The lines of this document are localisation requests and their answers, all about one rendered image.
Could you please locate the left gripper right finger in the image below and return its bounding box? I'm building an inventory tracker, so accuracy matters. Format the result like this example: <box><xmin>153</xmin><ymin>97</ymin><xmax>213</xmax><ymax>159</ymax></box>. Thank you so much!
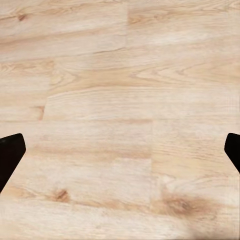
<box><xmin>224</xmin><ymin>133</ymin><xmax>240</xmax><ymax>173</ymax></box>

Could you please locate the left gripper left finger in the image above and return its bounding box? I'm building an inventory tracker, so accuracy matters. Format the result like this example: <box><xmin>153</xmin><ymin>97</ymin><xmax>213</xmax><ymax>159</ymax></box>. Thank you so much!
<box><xmin>0</xmin><ymin>133</ymin><xmax>26</xmax><ymax>193</ymax></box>

